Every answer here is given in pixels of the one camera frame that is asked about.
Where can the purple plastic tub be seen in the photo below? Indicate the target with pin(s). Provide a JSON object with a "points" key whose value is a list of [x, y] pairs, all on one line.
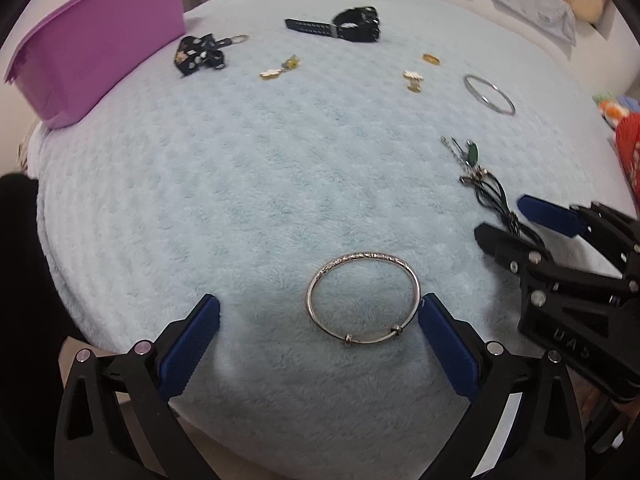
{"points": [[95, 35]]}

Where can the large engraved silver bangle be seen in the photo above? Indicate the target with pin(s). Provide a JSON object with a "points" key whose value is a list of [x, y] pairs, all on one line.
{"points": [[312, 287]]}

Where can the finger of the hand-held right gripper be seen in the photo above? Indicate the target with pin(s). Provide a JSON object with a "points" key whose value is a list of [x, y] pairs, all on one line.
{"points": [[545, 214], [505, 249]]}

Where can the thin silver bangle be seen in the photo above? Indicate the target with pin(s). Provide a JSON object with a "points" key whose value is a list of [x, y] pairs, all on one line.
{"points": [[480, 94]]}

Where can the red cloth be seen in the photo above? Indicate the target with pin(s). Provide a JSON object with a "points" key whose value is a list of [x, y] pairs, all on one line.
{"points": [[630, 150]]}

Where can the light blue fleece blanket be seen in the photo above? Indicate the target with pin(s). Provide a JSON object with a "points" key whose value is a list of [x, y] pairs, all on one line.
{"points": [[240, 185]]}

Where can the gold flower earrings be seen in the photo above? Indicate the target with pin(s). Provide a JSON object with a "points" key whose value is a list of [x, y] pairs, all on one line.
{"points": [[272, 73]]}

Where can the gold white flower charm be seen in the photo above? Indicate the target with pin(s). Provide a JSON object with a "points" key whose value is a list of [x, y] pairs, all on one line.
{"points": [[413, 78]]}

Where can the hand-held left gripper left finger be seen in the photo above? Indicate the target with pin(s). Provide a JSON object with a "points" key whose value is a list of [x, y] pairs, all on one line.
{"points": [[192, 347]]}

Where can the colourful soft toy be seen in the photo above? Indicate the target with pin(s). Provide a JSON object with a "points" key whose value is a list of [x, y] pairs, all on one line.
{"points": [[614, 107]]}

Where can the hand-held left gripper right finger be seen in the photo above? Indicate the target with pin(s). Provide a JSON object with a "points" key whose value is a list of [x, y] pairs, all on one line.
{"points": [[447, 347]]}

